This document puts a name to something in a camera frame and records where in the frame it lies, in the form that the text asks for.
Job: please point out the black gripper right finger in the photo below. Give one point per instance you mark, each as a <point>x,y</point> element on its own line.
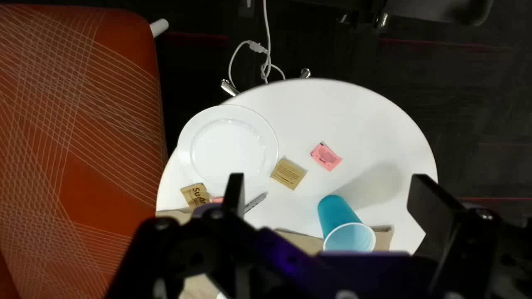
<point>435,210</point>

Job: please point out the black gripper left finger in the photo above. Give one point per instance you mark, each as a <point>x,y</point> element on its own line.
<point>233,200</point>

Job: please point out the grey Sharpie marker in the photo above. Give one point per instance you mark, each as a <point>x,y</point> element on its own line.
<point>253,203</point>

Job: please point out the blue plastic cup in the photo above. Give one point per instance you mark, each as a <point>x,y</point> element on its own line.
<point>342,227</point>

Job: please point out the crumpled brown sugar packet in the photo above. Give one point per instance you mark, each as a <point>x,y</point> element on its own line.
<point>195,195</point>

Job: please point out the brown paper napkin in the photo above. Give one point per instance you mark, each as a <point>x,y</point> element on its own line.
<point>184,215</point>

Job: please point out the white plate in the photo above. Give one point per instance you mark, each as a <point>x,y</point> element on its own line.
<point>228,139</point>

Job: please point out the round white table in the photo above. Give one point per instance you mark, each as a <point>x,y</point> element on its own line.
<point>380,144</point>

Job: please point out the pink sweetener packet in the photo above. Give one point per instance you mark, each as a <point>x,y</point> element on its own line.
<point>325,157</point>

